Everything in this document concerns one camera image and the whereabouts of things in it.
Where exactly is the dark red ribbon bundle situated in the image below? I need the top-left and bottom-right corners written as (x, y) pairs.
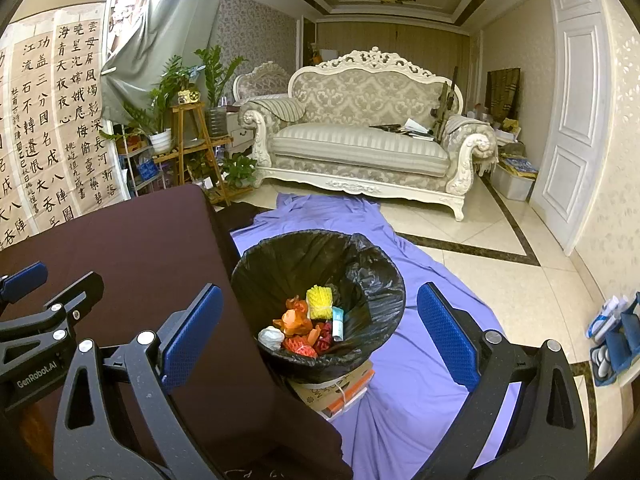
top-left (315, 321), bottom-right (335, 353)

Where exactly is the small green potted plant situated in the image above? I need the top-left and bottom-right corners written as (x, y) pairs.
top-left (220, 152), bottom-right (258, 186)

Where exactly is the tall plant grey pot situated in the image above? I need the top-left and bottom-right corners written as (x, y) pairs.
top-left (194, 45), bottom-right (246, 136)

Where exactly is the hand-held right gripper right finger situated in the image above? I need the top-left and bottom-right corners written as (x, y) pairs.
top-left (415, 282), bottom-right (590, 480)

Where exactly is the white panelled door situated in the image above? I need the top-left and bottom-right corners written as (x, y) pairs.
top-left (529, 0), bottom-right (613, 257)

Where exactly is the red foam net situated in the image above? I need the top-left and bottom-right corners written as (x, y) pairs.
top-left (283, 336), bottom-right (319, 359)

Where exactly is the ornate white sofa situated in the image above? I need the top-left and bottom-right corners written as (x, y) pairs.
top-left (237, 47), bottom-right (498, 221)

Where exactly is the bin with black liner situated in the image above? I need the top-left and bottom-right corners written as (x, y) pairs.
top-left (230, 229), bottom-right (407, 385)

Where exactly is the orange plastic bag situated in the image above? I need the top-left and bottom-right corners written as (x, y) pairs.
top-left (271, 296), bottom-right (326, 339)

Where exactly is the lattice window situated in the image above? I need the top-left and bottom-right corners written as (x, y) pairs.
top-left (107, 0), bottom-right (157, 48)

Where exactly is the toy rifle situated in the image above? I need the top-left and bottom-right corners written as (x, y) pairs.
top-left (431, 66), bottom-right (463, 141)

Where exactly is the dark woven panel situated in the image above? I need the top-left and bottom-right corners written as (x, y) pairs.
top-left (486, 67), bottom-right (521, 121)

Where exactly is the wooden plant stand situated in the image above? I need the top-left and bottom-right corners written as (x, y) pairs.
top-left (152, 101), bottom-right (253, 206)

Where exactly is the potted plant white pot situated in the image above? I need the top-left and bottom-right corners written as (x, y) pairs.
top-left (100, 55), bottom-right (196, 155)

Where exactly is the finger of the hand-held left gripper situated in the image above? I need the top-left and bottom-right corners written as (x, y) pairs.
top-left (0, 271), bottom-right (106, 413)
top-left (0, 261), bottom-right (49, 305)

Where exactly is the white side cabinet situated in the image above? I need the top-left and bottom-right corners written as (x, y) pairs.
top-left (225, 110), bottom-right (257, 153)

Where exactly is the metal shelf rack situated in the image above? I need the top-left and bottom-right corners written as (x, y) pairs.
top-left (115, 132), bottom-right (166, 196)

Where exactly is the yellow foam net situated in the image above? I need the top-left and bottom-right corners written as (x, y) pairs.
top-left (306, 285), bottom-right (335, 321)

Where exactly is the ornate white armchair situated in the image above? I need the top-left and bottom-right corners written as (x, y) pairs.
top-left (232, 61), bottom-right (291, 101)

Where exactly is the blue shoe rack with slippers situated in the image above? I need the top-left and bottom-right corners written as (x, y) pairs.
top-left (586, 292), bottom-right (640, 387)

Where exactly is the clear storage box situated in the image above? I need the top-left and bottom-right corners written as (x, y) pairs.
top-left (492, 156), bottom-right (538, 202)

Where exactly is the grey curtain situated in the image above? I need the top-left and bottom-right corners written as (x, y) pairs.
top-left (100, 0), bottom-right (231, 136)

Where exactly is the purple bed sheet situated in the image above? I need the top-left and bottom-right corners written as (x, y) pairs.
top-left (227, 192), bottom-right (526, 480)

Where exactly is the stack of papers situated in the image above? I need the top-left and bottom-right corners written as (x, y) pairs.
top-left (369, 119), bottom-right (436, 140)

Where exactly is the dark brown tablecloth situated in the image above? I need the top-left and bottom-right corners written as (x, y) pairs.
top-left (0, 184), bottom-right (353, 480)

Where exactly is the cardboard box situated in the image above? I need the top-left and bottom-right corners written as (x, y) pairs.
top-left (287, 360), bottom-right (376, 418)

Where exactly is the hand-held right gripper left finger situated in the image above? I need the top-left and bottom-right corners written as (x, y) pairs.
top-left (52, 284), bottom-right (225, 480)

